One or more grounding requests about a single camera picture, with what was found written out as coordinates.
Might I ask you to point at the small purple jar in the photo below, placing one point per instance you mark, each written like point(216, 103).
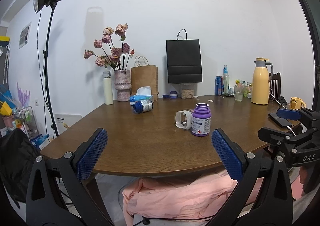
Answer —
point(173, 95)

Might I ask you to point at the dried pink roses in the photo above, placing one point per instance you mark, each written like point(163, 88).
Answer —
point(115, 51)

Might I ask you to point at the wire storage rack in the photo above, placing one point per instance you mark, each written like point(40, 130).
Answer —
point(25, 121)

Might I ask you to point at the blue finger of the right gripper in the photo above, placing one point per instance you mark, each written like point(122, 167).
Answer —
point(288, 114)

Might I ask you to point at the pink cloth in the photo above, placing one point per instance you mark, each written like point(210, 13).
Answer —
point(181, 197)

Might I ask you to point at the dark wooden chair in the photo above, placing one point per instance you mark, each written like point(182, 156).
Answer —
point(275, 86)

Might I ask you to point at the pink ceramic vase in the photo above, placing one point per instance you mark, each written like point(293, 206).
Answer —
point(122, 84)

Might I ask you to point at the black smartphone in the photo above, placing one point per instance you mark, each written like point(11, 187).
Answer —
point(281, 122)

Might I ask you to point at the black paper bag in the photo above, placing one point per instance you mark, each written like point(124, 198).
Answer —
point(183, 59)

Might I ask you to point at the blue soda can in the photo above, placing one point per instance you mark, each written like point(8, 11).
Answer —
point(218, 85)

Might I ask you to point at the brown paper bag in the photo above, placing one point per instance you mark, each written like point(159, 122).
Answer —
point(144, 75)

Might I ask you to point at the drinking glass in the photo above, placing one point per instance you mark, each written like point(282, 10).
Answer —
point(239, 92)

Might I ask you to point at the clear plastic cup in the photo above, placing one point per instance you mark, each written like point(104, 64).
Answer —
point(183, 119)

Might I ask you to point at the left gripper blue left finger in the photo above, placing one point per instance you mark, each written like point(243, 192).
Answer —
point(89, 152)

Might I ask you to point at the purple supplement bottle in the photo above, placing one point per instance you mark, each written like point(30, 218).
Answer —
point(201, 120)

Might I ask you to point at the clear glass bottle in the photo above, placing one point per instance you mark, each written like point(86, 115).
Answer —
point(225, 79)

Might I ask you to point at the snack packets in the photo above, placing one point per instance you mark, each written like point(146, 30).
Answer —
point(248, 88)

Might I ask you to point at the cream thermos bottle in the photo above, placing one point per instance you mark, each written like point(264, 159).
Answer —
point(107, 85)

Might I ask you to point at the wall poster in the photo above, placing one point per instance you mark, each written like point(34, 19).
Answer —
point(24, 35)

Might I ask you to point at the clear jar of grains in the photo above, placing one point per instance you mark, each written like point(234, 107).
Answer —
point(187, 91)

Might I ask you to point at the blue tissue box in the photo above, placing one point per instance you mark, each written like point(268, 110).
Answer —
point(143, 93)

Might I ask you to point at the blue-capped supplement bottle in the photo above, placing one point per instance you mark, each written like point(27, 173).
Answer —
point(143, 106)

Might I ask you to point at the yellow thermos jug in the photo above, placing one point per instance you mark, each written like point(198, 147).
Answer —
point(262, 75)

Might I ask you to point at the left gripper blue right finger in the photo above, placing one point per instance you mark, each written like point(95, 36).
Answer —
point(229, 153)

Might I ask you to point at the yellow mug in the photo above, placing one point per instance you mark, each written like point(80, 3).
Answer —
point(297, 103)

